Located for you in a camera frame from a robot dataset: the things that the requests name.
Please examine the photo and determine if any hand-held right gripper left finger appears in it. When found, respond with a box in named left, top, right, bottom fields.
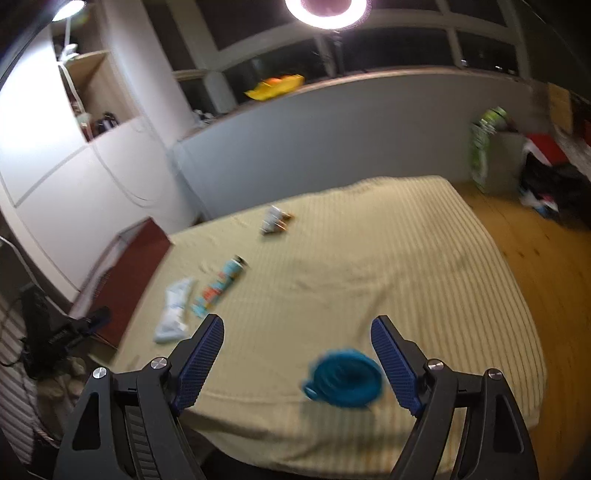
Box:
left=54, top=314, right=225, bottom=480

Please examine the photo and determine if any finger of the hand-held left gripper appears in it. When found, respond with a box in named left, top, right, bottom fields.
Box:
left=74, top=306, right=113, bottom=336

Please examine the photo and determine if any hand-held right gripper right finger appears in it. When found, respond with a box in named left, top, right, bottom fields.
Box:
left=370, top=315, right=540, bottom=480

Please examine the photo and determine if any teal collapsible cup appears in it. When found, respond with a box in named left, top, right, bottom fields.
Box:
left=301, top=349, right=384, bottom=409

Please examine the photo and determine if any red-brown cardboard box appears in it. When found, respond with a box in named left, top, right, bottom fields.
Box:
left=69, top=217, right=175, bottom=349

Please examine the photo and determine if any white tube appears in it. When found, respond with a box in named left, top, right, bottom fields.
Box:
left=153, top=277, right=195, bottom=344

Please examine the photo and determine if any striped cloth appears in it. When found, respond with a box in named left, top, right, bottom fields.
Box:
left=0, top=295, right=51, bottom=457

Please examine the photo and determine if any beige cloth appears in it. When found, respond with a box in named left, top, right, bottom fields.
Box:
left=37, top=355, right=93, bottom=439

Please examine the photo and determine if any colourful patterned tube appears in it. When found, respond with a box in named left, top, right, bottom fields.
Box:
left=191, top=255, right=249, bottom=319

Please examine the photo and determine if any striped beige bed blanket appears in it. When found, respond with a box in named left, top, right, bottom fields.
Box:
left=108, top=174, right=548, bottom=476

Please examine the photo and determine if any small white packet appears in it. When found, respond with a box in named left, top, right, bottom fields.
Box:
left=260, top=205, right=294, bottom=236

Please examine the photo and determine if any black item on shelf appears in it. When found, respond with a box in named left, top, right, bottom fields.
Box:
left=90, top=111, right=121, bottom=139

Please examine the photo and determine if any grey box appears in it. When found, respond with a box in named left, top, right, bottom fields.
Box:
left=482, top=129, right=527, bottom=195

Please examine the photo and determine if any green shopping bag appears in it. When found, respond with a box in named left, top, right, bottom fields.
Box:
left=468, top=106, right=509, bottom=185

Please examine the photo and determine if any pile of dark clothes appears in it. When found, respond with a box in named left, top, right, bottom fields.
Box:
left=517, top=152, right=591, bottom=227

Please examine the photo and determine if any red cloth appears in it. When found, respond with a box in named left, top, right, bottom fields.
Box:
left=524, top=134, right=568, bottom=165

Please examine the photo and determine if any yellow fruit bowl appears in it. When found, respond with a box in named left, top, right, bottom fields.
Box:
left=245, top=74, right=304, bottom=101

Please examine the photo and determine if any brown cardboard box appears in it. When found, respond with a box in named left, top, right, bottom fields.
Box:
left=547, top=83, right=575, bottom=134

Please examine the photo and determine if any white clip lamp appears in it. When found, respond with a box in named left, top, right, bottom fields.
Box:
left=51, top=0, right=86, bottom=62

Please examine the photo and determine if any window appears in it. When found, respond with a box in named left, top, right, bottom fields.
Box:
left=171, top=0, right=527, bottom=116

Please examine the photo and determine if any black light tripod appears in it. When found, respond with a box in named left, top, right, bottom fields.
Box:
left=323, top=30, right=345, bottom=77

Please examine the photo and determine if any white hanging cable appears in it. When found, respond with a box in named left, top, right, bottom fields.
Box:
left=58, top=60, right=158, bottom=204

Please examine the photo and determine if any wooden wall shelf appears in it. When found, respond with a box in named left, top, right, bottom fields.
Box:
left=58, top=48, right=139, bottom=144

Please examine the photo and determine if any ring light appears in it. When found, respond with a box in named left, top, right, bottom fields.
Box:
left=285, top=0, right=372, bottom=31

